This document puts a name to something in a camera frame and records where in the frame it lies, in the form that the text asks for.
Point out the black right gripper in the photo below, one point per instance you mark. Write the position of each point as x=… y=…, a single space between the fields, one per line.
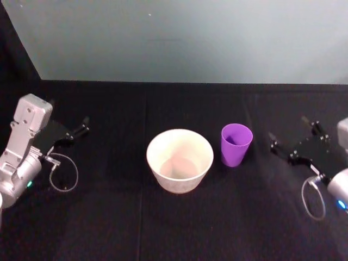
x=318 y=155

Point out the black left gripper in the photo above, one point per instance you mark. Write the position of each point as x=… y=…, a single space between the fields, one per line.
x=53 y=134

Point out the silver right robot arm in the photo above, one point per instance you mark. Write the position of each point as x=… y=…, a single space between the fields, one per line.
x=340 y=185

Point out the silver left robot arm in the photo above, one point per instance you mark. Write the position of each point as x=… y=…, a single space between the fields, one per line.
x=24 y=122

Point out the purple plastic cup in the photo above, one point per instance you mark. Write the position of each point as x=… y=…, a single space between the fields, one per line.
x=231 y=157

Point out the white bowl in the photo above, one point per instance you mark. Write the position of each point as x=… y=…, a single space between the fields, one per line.
x=179 y=185

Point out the black table cloth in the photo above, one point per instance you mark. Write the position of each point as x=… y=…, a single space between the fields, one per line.
x=190 y=231

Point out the plain pale wall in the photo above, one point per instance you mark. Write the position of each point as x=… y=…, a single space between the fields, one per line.
x=190 y=40

